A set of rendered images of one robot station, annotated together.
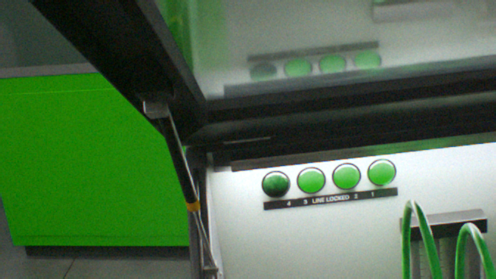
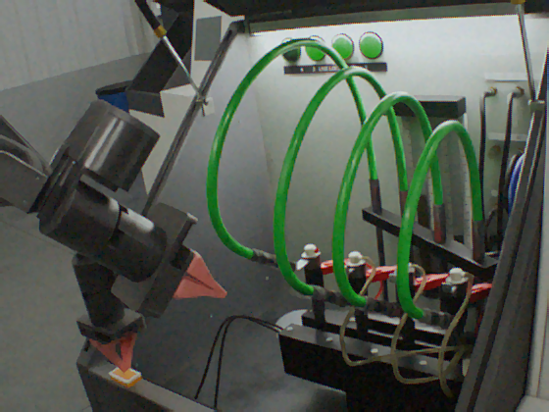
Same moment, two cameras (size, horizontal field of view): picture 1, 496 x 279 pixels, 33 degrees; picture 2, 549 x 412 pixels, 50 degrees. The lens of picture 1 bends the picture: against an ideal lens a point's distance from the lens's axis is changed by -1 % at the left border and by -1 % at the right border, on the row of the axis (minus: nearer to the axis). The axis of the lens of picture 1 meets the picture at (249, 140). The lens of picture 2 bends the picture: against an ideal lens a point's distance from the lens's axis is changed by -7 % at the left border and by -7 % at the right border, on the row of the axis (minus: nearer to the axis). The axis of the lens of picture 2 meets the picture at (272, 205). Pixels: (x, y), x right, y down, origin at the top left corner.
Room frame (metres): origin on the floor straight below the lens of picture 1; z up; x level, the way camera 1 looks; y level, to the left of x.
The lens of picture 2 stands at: (0.32, -0.75, 1.50)
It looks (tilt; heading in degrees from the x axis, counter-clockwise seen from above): 19 degrees down; 40
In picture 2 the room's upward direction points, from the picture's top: 9 degrees counter-clockwise
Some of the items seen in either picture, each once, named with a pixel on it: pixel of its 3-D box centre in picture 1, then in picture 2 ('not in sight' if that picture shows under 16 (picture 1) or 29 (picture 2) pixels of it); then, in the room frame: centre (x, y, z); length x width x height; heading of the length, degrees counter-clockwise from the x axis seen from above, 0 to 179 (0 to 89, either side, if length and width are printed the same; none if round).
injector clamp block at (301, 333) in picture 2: not in sight; (388, 380); (1.01, -0.34, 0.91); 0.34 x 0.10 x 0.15; 88
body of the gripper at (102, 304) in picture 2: not in sight; (105, 306); (0.79, 0.00, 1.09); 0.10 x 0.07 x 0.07; 88
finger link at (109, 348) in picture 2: not in sight; (113, 343); (0.79, 0.01, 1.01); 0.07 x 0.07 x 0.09; 88
